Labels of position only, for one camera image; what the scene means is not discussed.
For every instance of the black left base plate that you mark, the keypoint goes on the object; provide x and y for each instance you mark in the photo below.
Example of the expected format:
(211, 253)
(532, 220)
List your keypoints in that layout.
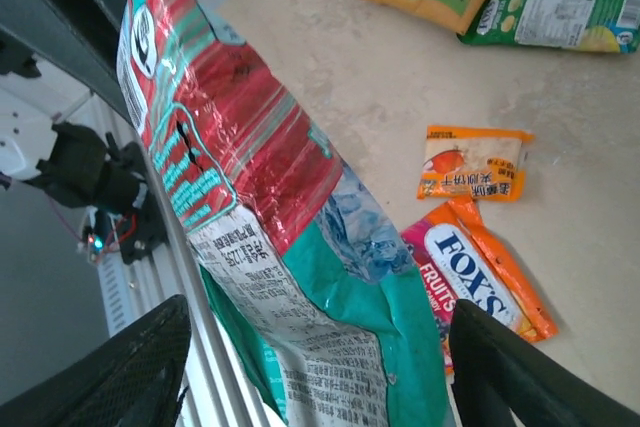
(147, 244)

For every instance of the red and teal snack bag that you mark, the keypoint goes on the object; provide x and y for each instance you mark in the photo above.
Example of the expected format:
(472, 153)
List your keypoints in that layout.
(225, 122)

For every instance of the green Fox's candy bag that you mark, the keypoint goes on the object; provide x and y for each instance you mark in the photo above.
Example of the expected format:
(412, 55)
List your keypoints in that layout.
(550, 12)

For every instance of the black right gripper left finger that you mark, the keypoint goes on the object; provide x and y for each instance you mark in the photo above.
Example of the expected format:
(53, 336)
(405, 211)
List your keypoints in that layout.
(100, 377)

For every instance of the small orange cracker packet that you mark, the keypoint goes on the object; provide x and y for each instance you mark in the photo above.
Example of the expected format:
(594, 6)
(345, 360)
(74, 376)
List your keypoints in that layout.
(470, 162)

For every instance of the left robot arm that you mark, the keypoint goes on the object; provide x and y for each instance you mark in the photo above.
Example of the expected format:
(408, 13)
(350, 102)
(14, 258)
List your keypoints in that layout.
(75, 167)

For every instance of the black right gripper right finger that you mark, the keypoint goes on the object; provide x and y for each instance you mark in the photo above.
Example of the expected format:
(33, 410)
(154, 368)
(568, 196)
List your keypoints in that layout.
(510, 387)

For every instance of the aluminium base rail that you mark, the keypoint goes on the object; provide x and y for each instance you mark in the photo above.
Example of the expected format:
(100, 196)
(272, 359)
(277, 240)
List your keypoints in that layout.
(215, 377)

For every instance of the Fox's fruits candy bag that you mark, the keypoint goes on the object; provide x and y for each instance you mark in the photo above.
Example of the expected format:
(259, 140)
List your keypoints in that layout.
(470, 257)

